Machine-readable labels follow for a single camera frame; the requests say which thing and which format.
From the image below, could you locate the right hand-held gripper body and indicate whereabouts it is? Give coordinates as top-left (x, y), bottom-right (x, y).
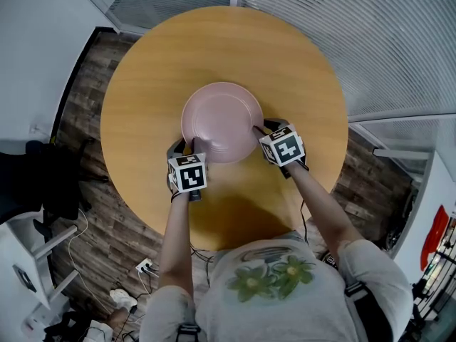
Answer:
top-left (258, 120), bottom-right (311, 180)

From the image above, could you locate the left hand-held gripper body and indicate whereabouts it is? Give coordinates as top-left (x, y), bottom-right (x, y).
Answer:
top-left (166, 151), bottom-right (209, 203)

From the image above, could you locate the pink big plate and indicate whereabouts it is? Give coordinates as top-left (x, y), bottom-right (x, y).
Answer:
top-left (180, 81), bottom-right (265, 165)

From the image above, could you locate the person's left forearm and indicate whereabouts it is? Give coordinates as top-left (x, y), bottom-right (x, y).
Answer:
top-left (157, 190), bottom-right (195, 292)

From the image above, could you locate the person's right forearm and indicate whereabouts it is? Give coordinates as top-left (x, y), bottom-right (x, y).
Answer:
top-left (284, 162), bottom-right (368, 260)

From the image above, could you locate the white power strip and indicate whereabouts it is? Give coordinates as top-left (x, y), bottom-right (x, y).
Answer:
top-left (135, 258), bottom-right (155, 274)

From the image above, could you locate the grey metal door bar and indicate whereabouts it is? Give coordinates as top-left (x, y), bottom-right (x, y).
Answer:
top-left (372, 147), bottom-right (429, 162)

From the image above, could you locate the round wooden table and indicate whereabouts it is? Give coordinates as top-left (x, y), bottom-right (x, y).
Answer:
top-left (67, 0), bottom-right (456, 121)

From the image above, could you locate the black office chair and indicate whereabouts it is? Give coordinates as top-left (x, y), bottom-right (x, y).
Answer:
top-left (0, 138), bottom-right (110, 224)

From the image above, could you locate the person's grey flower-print shirt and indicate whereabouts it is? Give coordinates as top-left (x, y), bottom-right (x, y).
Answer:
top-left (138, 230), bottom-right (415, 342)

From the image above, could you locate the red hanging cloth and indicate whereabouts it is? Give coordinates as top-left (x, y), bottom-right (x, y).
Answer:
top-left (420, 204), bottom-right (451, 272)

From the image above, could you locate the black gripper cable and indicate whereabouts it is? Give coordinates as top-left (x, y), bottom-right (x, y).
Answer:
top-left (190, 242), bottom-right (215, 289)
top-left (299, 199), bottom-right (310, 244)

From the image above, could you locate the white floor cable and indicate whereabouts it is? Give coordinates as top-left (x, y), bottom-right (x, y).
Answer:
top-left (66, 207), bottom-right (112, 314)

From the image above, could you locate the black harness strap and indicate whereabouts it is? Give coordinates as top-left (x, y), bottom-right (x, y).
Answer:
top-left (175, 323), bottom-right (203, 342)
top-left (343, 281), bottom-right (393, 342)

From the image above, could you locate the white desk frame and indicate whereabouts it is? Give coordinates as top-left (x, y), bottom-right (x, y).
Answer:
top-left (0, 211), bottom-right (80, 334)

